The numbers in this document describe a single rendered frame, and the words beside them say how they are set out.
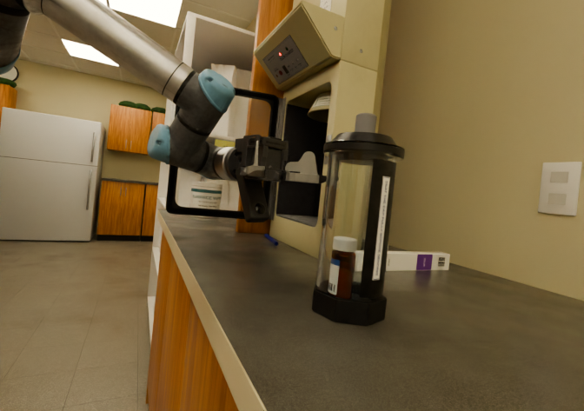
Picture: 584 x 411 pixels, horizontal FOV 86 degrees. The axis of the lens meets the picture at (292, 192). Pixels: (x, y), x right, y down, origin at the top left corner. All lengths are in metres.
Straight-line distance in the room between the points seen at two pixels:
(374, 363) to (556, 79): 0.78
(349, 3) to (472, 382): 0.76
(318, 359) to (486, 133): 0.81
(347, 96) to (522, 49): 0.46
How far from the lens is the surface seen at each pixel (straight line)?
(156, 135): 0.70
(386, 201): 0.41
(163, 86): 0.65
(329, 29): 0.81
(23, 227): 5.74
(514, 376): 0.41
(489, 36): 1.10
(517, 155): 0.95
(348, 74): 0.80
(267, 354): 0.34
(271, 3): 1.21
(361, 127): 0.44
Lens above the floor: 1.10
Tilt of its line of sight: level
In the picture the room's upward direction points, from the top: 6 degrees clockwise
